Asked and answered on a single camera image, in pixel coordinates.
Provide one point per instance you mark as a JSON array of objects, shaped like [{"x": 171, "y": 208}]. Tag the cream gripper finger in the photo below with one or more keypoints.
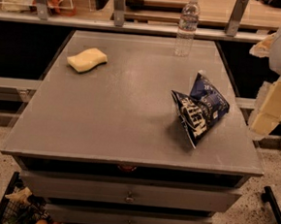
[
  {"x": 267, "y": 112},
  {"x": 262, "y": 48}
]

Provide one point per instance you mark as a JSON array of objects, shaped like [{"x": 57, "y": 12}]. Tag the blue chip bag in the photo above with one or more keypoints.
[{"x": 201, "y": 110}]

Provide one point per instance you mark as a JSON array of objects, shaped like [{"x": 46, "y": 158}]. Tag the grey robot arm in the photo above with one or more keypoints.
[{"x": 274, "y": 62}]

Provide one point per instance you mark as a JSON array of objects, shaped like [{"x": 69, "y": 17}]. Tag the yellow green sponge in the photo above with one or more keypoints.
[{"x": 87, "y": 60}]

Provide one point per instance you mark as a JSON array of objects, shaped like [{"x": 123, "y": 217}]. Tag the clear plastic water bottle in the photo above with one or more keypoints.
[{"x": 187, "y": 27}]

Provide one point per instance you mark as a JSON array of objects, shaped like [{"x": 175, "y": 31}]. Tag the black metal stand leg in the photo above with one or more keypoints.
[{"x": 268, "y": 197}]

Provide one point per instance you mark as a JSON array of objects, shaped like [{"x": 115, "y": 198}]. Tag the grey drawer cabinet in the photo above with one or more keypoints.
[{"x": 119, "y": 121}]

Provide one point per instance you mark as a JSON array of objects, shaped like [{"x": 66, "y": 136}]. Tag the lower grey drawer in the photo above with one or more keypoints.
[{"x": 85, "y": 215}]

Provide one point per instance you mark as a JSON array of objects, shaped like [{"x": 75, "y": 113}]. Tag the grey drawer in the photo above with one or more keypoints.
[
  {"x": 201, "y": 198},
  {"x": 85, "y": 215}
]

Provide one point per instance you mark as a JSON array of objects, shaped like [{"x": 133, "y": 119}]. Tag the upper grey drawer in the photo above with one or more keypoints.
[{"x": 201, "y": 198}]

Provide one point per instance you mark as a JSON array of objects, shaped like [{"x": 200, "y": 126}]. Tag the grey shelf rail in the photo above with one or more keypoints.
[{"x": 152, "y": 29}]

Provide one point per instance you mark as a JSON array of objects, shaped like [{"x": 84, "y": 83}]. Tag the black wire basket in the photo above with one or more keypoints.
[{"x": 20, "y": 206}]

